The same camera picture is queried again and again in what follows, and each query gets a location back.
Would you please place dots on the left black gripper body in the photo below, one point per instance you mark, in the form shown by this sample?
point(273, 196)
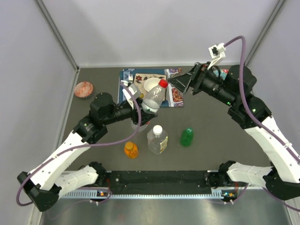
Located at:
point(135, 116)

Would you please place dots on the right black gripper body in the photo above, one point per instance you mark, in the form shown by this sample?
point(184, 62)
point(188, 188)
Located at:
point(205, 81)

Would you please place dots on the red bottle cap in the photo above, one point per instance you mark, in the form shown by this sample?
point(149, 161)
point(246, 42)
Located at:
point(163, 83)

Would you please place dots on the clear bottle red label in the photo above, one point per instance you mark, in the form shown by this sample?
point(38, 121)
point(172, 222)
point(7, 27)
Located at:
point(153, 99)

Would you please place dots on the square clear juice bottle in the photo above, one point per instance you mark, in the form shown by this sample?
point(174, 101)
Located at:
point(157, 143)

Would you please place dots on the white bottle cap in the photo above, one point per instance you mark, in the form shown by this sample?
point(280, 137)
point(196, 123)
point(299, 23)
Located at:
point(157, 130)

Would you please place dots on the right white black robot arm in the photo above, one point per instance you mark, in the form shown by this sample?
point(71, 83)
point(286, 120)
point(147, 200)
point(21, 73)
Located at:
point(282, 177)

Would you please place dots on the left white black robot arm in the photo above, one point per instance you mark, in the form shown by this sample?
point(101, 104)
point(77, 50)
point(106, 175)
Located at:
point(46, 184)

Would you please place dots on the orange plastic bottle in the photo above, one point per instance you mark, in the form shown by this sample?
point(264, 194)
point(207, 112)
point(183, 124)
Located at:
point(131, 150)

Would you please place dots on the green plastic bottle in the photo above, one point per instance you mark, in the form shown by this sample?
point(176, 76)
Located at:
point(187, 137)

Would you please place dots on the blue patterned placemat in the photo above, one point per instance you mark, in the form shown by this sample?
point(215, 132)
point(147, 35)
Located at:
point(173, 98)

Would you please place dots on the red teal round plate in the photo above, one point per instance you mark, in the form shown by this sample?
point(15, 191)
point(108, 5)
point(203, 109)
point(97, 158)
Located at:
point(223, 73)

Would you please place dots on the white ceramic bowl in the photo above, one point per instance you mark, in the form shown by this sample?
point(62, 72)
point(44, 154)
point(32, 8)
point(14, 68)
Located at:
point(151, 83)

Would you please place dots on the square floral plate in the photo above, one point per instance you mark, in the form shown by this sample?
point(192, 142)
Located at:
point(140, 78)

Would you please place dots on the small red patterned bowl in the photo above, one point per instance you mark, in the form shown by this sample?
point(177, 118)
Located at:
point(83, 90)

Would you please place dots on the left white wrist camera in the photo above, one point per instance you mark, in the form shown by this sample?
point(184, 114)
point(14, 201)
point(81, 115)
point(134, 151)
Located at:
point(130, 92)

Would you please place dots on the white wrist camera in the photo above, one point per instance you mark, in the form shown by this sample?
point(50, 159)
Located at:
point(130, 92)
point(217, 53)

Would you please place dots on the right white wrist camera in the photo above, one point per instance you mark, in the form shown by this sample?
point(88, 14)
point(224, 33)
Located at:
point(217, 53)

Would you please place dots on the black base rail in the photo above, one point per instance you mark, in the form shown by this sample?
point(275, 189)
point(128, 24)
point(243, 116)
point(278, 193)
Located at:
point(160, 184)

